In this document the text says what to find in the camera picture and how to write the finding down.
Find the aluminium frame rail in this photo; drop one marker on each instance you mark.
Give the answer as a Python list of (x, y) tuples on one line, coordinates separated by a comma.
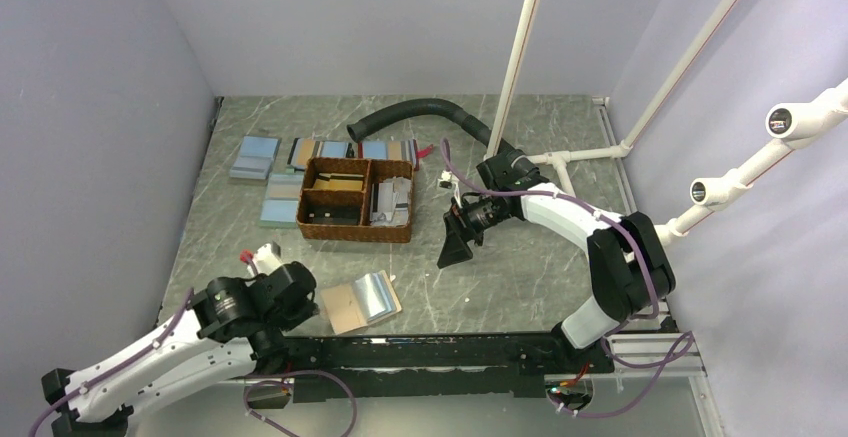
[(639, 385)]

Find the grey cards in basket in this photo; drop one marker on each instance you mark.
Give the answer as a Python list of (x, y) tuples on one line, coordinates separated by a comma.
[(390, 202)]

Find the row of cards behind basket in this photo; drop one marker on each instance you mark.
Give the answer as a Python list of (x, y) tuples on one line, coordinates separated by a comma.
[(304, 149)]

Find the white PVC pipe frame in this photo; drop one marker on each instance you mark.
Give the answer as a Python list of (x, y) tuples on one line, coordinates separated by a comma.
[(803, 124)]

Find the blue card stack far left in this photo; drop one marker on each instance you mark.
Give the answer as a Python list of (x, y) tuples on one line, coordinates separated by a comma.
[(255, 158)]

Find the blue credit cards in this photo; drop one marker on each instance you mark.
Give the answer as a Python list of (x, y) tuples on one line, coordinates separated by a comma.
[(373, 294)]

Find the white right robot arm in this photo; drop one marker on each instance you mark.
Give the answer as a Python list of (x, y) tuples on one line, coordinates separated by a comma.
[(629, 270)]

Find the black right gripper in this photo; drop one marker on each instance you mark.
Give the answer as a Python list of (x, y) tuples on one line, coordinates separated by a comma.
[(456, 248)]

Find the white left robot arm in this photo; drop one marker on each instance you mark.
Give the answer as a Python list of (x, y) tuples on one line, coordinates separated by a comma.
[(230, 328)]

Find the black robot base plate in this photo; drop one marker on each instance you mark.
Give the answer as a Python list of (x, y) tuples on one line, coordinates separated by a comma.
[(424, 364)]

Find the brown woven divided basket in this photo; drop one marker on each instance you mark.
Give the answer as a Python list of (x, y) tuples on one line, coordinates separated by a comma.
[(374, 171)]

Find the tan leather card holder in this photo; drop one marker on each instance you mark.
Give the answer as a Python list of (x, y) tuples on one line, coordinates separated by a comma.
[(342, 310)]

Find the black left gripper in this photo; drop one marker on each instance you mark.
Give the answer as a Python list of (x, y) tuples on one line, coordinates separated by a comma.
[(305, 309)]

